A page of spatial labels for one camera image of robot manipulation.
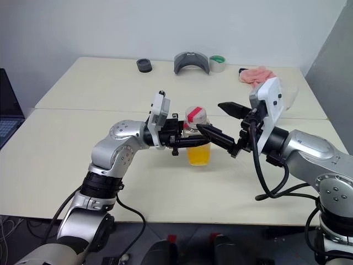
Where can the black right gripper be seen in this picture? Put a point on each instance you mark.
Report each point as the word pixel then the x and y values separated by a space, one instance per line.
pixel 245 138

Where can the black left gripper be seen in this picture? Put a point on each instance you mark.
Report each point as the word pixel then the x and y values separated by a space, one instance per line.
pixel 169 129

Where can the white bottle cap red tape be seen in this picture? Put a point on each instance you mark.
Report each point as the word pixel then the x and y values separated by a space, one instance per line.
pixel 197 116

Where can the plastic bottle of orange juice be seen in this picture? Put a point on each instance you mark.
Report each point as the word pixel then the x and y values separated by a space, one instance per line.
pixel 198 157

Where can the clear wine glass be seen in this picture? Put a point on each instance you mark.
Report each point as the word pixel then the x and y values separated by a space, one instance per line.
pixel 291 94

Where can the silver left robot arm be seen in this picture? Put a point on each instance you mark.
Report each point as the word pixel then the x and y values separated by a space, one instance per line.
pixel 110 154

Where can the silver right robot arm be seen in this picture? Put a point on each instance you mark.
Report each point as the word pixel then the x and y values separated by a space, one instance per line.
pixel 311 154

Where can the small black object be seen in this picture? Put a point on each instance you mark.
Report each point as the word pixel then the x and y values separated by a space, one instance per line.
pixel 241 70

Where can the tape roll green core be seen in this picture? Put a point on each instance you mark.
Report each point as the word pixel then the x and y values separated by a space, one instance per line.
pixel 218 67

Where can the pink crumpled cloth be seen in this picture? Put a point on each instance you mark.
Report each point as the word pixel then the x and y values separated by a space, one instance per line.
pixel 256 74

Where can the grey curved headband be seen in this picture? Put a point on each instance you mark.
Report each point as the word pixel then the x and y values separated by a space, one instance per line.
pixel 190 60

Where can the black round container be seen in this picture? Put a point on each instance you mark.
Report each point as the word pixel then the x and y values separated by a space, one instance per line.
pixel 144 67

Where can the dark rounded shape red tab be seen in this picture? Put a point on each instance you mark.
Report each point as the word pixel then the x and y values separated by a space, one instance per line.
pixel 161 254
pixel 227 251

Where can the small black electronics box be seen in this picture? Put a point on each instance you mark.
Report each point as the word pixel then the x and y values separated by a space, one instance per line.
pixel 113 260

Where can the dark laptop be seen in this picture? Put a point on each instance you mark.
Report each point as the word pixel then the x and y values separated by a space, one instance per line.
pixel 8 124

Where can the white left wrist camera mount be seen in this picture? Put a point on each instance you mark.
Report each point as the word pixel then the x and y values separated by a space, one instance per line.
pixel 154 118

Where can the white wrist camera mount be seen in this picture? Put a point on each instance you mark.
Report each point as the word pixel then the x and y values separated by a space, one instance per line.
pixel 271 94
pixel 154 118

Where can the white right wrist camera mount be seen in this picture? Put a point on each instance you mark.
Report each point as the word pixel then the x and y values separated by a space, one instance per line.
pixel 271 94

